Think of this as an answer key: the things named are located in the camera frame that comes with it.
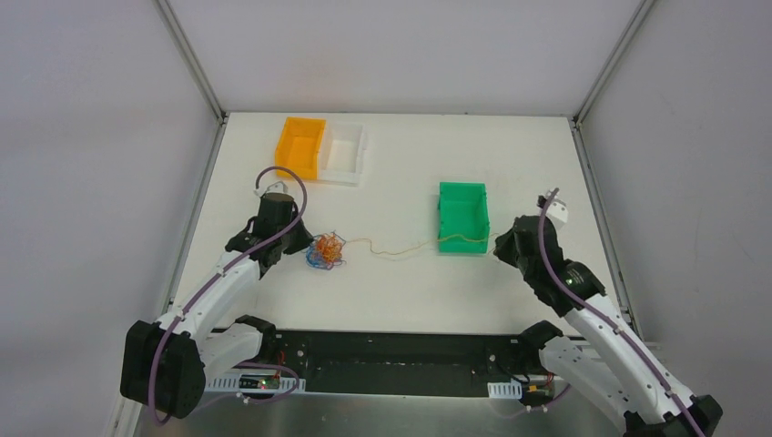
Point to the aluminium frame rail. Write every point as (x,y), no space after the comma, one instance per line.
(190,59)

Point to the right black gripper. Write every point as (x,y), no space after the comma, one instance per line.
(509,244)

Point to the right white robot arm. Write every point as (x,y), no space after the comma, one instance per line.
(628,383)

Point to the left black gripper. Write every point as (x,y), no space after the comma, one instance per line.
(295,239)

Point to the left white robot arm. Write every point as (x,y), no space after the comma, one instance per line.
(168,362)

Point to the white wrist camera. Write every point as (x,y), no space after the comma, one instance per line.
(554,208)
(276,187)

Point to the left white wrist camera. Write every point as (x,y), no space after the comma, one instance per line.
(276,187)

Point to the white translucent plastic bin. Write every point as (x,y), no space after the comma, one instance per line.
(341,156)

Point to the orange plastic bin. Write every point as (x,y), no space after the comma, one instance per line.
(299,146)

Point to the green plastic bin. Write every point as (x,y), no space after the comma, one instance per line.
(464,225)

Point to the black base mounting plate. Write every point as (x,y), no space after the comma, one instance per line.
(410,364)

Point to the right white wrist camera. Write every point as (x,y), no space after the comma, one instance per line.
(554,208)

